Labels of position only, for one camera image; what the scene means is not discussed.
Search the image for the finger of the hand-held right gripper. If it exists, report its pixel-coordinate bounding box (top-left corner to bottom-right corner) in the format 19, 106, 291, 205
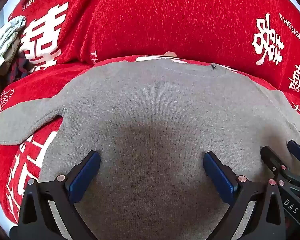
286, 140, 300, 180
261, 146, 291, 186

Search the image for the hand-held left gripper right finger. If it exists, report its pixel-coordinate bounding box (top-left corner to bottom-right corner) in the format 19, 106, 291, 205
203, 151, 287, 240

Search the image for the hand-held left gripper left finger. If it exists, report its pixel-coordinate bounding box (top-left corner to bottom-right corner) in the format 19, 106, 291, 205
9, 151, 102, 240

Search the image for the grey knit sweater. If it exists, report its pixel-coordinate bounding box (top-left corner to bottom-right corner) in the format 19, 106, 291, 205
0, 59, 300, 240

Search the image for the dark plaid cloth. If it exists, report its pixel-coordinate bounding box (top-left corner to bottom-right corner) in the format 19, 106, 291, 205
7, 55, 36, 81

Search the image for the brown cloth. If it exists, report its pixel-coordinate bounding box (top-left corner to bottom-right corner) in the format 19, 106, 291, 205
2, 39, 22, 64

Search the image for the white grey crumpled cloth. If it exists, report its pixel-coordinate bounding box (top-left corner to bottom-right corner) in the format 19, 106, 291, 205
0, 15, 27, 80

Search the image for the red printed sofa cover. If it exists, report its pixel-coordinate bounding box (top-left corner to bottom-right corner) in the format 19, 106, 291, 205
0, 0, 300, 232

